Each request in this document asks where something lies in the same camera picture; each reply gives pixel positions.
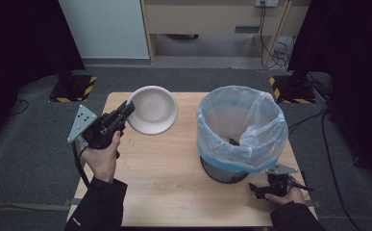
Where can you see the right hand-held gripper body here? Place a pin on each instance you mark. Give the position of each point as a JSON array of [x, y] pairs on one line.
[[278, 185]]

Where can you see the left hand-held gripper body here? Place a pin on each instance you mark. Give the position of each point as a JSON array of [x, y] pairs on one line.
[[100, 131]]

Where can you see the white disposable bowl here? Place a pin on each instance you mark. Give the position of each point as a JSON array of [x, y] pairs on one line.
[[154, 110]]

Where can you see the dark grey trash bin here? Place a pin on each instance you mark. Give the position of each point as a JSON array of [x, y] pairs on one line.
[[220, 174]]

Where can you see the trash bin with blue bag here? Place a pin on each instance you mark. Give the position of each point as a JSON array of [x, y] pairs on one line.
[[263, 134]]

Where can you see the person's right hand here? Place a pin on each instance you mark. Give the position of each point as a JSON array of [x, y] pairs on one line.
[[291, 197]]

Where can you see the person's left hand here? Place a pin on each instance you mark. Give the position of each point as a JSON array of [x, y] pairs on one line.
[[103, 163]]

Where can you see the black stand base striped tape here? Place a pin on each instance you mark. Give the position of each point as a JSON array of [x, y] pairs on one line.
[[294, 91], [73, 88]]

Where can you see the white panel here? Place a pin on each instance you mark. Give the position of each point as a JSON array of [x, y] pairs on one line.
[[106, 29]]

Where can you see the black curtain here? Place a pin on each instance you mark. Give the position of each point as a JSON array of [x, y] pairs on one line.
[[356, 64], [20, 48]]

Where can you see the light wooden desk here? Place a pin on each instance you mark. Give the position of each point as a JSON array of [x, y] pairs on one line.
[[206, 19]]

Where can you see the white power strip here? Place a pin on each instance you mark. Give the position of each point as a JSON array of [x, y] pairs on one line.
[[267, 2]]

